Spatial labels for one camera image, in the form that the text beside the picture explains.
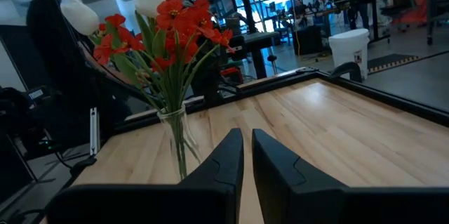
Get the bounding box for red flower bunch green stems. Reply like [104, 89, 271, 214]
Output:
[92, 0, 236, 180]

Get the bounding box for black office chair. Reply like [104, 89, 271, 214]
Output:
[380, 0, 419, 25]

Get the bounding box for silver metal bracket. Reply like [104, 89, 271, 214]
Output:
[88, 107, 102, 157]

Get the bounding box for black table edge frame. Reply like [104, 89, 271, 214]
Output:
[114, 66, 449, 134]

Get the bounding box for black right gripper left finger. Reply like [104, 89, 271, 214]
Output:
[180, 127, 246, 224]

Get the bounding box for white trash bin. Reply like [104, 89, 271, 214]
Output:
[328, 27, 371, 81]

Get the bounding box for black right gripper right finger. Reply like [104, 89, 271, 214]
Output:
[251, 128, 347, 224]

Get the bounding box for seated person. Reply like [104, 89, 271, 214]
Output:
[290, 0, 311, 20]

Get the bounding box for black yellow floor strip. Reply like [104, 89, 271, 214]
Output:
[366, 53, 421, 75]

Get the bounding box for clear glass vase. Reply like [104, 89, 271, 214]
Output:
[156, 104, 203, 183]

